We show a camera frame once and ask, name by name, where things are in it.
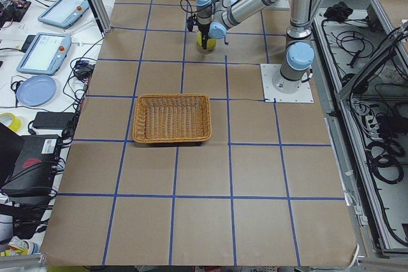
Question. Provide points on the upper teach pendant tablet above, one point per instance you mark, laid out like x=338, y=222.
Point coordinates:
x=64, y=13

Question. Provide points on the woven brown wicker basket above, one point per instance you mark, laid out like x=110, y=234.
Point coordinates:
x=172, y=118

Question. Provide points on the black power brick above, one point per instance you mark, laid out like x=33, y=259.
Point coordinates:
x=52, y=120

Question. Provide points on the lower teach pendant tablet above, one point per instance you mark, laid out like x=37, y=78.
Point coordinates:
x=45, y=54

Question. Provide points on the yellow tape roll on desk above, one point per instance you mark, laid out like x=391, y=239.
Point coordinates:
x=11, y=121

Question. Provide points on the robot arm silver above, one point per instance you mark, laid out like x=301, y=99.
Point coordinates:
x=214, y=17

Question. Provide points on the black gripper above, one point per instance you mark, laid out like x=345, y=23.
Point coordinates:
x=203, y=28

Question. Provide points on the wrist camera with blue cable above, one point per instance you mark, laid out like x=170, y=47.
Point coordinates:
x=191, y=22

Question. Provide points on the black computer box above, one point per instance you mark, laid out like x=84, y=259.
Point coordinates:
x=35, y=168

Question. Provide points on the blue plastic plate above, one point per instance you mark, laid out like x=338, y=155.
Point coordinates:
x=36, y=90

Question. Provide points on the yellow tape roll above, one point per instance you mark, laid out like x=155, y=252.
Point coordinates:
x=11, y=121
x=211, y=43

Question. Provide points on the teach pendant tablet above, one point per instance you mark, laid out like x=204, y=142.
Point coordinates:
x=45, y=54
x=64, y=13

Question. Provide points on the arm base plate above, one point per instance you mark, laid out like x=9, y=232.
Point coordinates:
x=277, y=89

